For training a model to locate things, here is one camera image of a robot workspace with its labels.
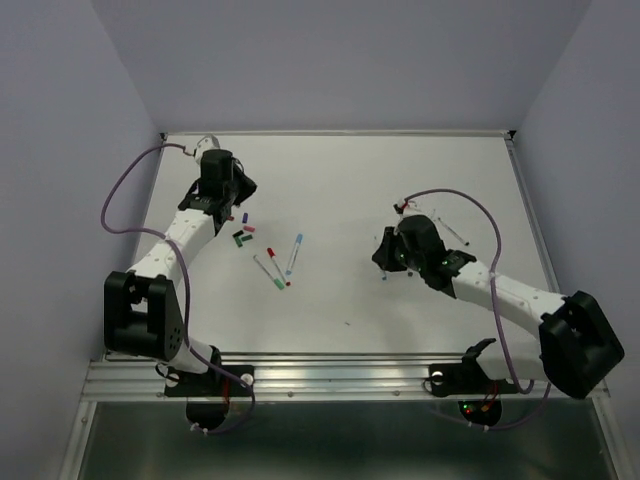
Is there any light blue capped pen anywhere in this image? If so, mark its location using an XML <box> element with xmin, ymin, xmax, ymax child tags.
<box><xmin>285</xmin><ymin>233</ymin><xmax>304</xmax><ymax>277</ymax></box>

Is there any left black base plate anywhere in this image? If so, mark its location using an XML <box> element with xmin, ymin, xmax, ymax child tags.
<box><xmin>155</xmin><ymin>364</ymin><xmax>255</xmax><ymax>436</ymax></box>

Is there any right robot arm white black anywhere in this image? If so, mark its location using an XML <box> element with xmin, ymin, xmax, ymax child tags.
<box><xmin>372</xmin><ymin>215</ymin><xmax>625</xmax><ymax>399</ymax></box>

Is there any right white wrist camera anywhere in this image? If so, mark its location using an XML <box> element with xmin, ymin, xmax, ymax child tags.
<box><xmin>393</xmin><ymin>199</ymin><xmax>418</xmax><ymax>218</ymax></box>

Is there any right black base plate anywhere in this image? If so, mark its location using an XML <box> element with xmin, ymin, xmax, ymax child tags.
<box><xmin>423</xmin><ymin>337</ymin><xmax>521</xmax><ymax>429</ymax></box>

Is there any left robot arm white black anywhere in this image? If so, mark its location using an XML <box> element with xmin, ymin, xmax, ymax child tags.
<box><xmin>103</xmin><ymin>147</ymin><xmax>257</xmax><ymax>394</ymax></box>

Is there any aluminium front rail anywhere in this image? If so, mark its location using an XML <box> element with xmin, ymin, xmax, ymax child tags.
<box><xmin>82</xmin><ymin>355</ymin><xmax>612</xmax><ymax>401</ymax></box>

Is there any red capped pen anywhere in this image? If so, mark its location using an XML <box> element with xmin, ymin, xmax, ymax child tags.
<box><xmin>266</xmin><ymin>247</ymin><xmax>291</xmax><ymax>286</ymax></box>

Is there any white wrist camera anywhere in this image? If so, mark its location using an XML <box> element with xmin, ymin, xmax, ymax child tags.
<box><xmin>393</xmin><ymin>199</ymin><xmax>418</xmax><ymax>218</ymax></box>
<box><xmin>183</xmin><ymin>134</ymin><xmax>220</xmax><ymax>163</ymax></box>

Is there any green white pen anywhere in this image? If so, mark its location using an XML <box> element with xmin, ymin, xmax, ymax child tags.
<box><xmin>253</xmin><ymin>255</ymin><xmax>285</xmax><ymax>290</ymax></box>

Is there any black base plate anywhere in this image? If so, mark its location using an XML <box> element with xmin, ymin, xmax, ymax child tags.
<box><xmin>423</xmin><ymin>337</ymin><xmax>521</xmax><ymax>429</ymax></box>
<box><xmin>155</xmin><ymin>364</ymin><xmax>255</xmax><ymax>436</ymax></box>

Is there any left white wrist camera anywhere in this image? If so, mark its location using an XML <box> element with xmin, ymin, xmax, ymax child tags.
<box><xmin>183</xmin><ymin>134</ymin><xmax>220</xmax><ymax>163</ymax></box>

